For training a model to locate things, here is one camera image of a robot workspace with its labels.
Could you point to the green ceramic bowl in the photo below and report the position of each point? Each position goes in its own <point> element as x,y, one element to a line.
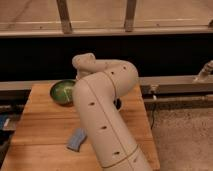
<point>61,92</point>

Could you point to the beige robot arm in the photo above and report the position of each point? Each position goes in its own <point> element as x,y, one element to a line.
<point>99,82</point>

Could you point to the blue sponge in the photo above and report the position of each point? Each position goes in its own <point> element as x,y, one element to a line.
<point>76,140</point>

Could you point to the grey metal bracket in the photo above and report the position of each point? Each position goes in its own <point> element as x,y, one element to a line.
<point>204,72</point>

